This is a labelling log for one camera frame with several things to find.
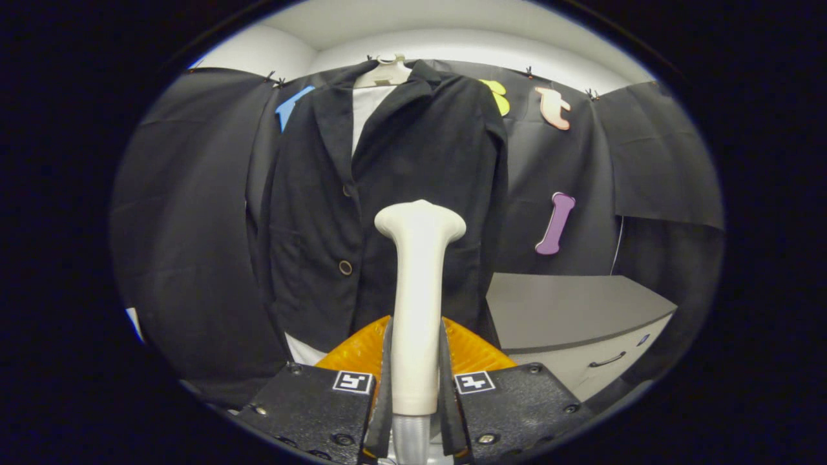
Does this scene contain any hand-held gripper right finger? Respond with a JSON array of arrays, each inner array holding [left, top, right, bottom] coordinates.
[[439, 316, 592, 465]]

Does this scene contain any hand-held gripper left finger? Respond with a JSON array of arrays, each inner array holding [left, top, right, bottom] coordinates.
[[233, 315, 393, 465]]

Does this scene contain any white garment steamer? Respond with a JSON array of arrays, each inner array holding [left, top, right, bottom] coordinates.
[[375, 199, 467, 465]]

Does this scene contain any black blazer jacket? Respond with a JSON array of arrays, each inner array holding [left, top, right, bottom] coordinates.
[[246, 59, 510, 355]]

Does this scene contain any white shirt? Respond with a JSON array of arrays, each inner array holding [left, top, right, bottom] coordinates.
[[284, 84, 398, 367]]

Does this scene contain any white clothes hanger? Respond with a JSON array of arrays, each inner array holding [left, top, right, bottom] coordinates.
[[353, 55, 413, 89]]

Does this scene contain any grey and beige cabinet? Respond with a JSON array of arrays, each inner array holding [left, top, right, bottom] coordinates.
[[485, 273, 679, 404]]

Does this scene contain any white panel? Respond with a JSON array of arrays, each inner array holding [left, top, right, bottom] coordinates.
[[125, 306, 147, 344]]

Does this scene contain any black backdrop cloth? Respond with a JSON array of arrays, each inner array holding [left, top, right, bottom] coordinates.
[[110, 59, 724, 408]]

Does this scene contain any thin white wall cable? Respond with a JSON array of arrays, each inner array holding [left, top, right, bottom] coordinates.
[[611, 215, 626, 276]]

